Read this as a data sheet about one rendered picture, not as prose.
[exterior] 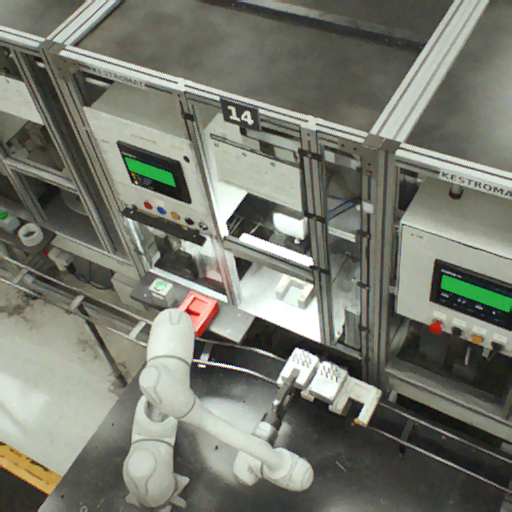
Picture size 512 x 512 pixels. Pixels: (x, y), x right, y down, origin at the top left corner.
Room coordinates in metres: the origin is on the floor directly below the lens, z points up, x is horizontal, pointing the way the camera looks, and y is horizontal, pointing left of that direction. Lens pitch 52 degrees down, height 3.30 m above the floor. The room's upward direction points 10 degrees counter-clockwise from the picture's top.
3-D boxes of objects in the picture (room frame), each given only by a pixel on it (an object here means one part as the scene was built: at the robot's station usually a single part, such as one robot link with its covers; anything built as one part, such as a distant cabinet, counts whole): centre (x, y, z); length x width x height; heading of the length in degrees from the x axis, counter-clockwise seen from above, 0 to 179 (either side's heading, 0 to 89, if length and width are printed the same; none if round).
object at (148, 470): (1.03, 0.55, 0.85); 0.18 x 0.16 x 0.22; 171
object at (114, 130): (1.84, 0.26, 1.60); 0.42 x 0.29 x 0.46; 53
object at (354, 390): (1.22, -0.15, 0.84); 0.36 x 0.14 x 0.10; 53
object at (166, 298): (1.71, 0.43, 0.97); 0.08 x 0.08 x 0.12; 53
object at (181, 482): (1.01, 0.53, 0.71); 0.22 x 0.18 x 0.06; 53
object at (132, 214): (1.73, 0.34, 1.37); 0.36 x 0.04 x 0.04; 53
